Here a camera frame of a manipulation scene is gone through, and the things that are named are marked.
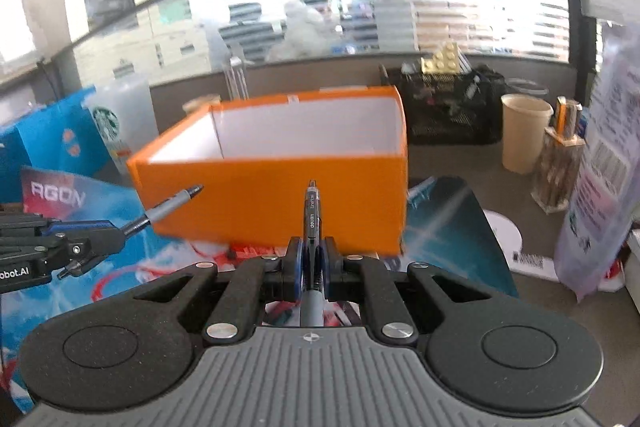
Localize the grey black pen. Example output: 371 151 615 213
299 180 324 327
120 184 204 239

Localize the red lighter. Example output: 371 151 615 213
228 243 285 262

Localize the colourful AGON mouse mat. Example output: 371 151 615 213
1 168 518 411

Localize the blue paper bag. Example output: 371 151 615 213
0 87 111 202

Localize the white round paper card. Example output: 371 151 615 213
482 209 626 293

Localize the orange cardboard box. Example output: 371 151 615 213
127 86 408 256

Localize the Starbucks plastic cup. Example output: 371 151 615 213
82 74 158 176

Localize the black mesh desk organizer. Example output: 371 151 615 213
378 65 506 145

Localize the white box behind orange box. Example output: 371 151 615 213
224 55 250 100

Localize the beige paper cup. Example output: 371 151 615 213
501 94 553 174

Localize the purple white plastic package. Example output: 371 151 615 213
554 24 639 300

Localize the yellow toy brick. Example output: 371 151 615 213
421 41 461 75

